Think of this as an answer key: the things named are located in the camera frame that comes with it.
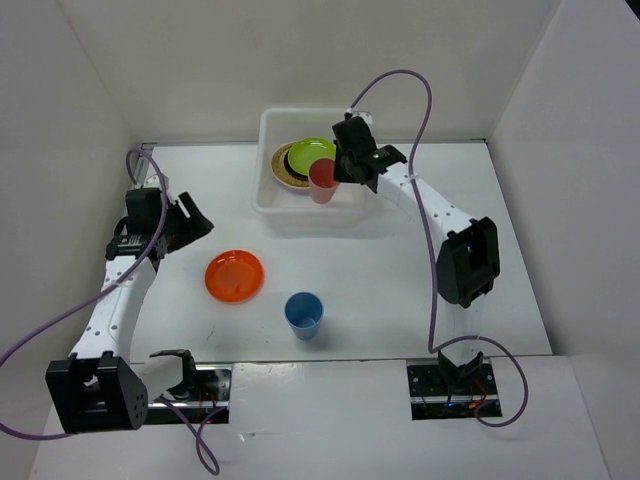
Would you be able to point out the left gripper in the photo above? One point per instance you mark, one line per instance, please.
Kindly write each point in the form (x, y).
(194, 226)

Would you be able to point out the black plate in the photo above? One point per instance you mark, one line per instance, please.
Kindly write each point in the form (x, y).
(290, 171)

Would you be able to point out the round bamboo mat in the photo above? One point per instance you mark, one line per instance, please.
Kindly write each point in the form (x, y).
(277, 167)

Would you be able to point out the beige plate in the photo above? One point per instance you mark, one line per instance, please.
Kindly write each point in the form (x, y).
(295, 187)

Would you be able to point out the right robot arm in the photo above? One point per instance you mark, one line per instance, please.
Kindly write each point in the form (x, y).
(466, 250)

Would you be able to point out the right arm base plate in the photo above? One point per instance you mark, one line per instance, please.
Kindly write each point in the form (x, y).
(431, 398)

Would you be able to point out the blue plastic cup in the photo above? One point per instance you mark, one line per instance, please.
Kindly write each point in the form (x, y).
(304, 312)

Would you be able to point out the green plate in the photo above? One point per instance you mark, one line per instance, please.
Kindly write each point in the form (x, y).
(305, 152)

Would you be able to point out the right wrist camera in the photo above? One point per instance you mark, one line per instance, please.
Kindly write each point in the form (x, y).
(356, 113)

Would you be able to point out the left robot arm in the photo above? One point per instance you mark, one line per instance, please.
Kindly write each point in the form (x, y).
(97, 388)

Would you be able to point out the orange plate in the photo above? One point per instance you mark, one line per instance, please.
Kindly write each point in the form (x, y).
(234, 276)

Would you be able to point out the pink plastic cup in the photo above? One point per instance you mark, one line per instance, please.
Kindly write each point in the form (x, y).
(322, 185)

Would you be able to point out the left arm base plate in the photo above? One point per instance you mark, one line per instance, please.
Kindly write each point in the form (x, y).
(207, 399)

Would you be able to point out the clear plastic bin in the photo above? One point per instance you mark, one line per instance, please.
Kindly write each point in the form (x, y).
(285, 206)

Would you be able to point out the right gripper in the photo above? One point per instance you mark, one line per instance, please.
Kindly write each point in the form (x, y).
(340, 174)

